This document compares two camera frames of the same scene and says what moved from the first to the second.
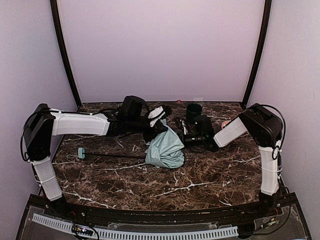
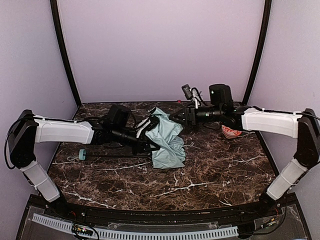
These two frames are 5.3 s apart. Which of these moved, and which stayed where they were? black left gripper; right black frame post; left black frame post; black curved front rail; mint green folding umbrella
Moved: black left gripper; mint green folding umbrella
Stayed: left black frame post; black curved front rail; right black frame post
